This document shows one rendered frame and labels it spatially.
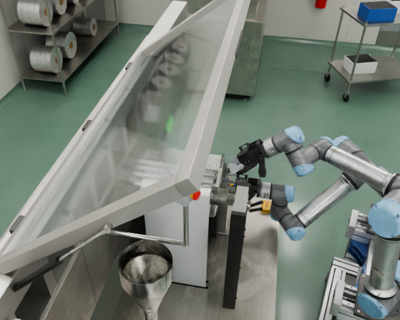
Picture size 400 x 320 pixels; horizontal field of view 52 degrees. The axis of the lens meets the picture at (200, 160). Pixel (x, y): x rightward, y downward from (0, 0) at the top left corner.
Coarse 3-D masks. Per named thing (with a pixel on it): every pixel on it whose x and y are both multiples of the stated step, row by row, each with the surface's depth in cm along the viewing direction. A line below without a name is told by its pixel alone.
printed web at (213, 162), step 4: (212, 156) 174; (216, 156) 174; (220, 156) 174; (208, 160) 172; (212, 160) 172; (216, 160) 172; (220, 160) 172; (208, 164) 171; (212, 164) 171; (216, 164) 171; (208, 168) 171; (212, 168) 171; (216, 168) 170; (216, 176) 171; (212, 204) 164; (212, 208) 166; (212, 212) 167; (212, 216) 169; (208, 220) 150
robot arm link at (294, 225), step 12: (360, 156) 175; (336, 180) 179; (348, 180) 173; (360, 180) 173; (324, 192) 178; (336, 192) 175; (348, 192) 176; (312, 204) 178; (324, 204) 176; (288, 216) 184; (300, 216) 179; (312, 216) 178; (288, 228) 180; (300, 228) 178
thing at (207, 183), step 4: (220, 168) 145; (204, 172) 145; (208, 172) 145; (212, 172) 145; (216, 172) 144; (220, 172) 144; (204, 176) 142; (208, 176) 142; (212, 176) 142; (220, 176) 142; (204, 180) 143; (208, 180) 143; (212, 180) 143; (216, 180) 142; (220, 180) 144; (204, 184) 139; (208, 184) 139; (212, 184) 139; (216, 184) 139; (204, 188) 140; (208, 188) 140; (216, 188) 138; (216, 192) 140
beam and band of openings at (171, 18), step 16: (176, 16) 206; (160, 32) 189; (144, 48) 175; (128, 64) 161; (96, 112) 136; (48, 176) 111; (16, 224) 96; (48, 256) 115; (16, 272) 87; (32, 272) 94; (48, 272) 102; (64, 272) 111; (0, 288) 84; (32, 288) 104; (48, 288) 103; (0, 304) 82; (16, 304) 88; (32, 304) 103; (48, 304) 104
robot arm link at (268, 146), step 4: (264, 140) 166; (268, 140) 164; (264, 144) 164; (268, 144) 163; (272, 144) 170; (264, 148) 164; (268, 148) 163; (272, 148) 162; (268, 152) 164; (272, 152) 162; (276, 152) 163; (272, 156) 166
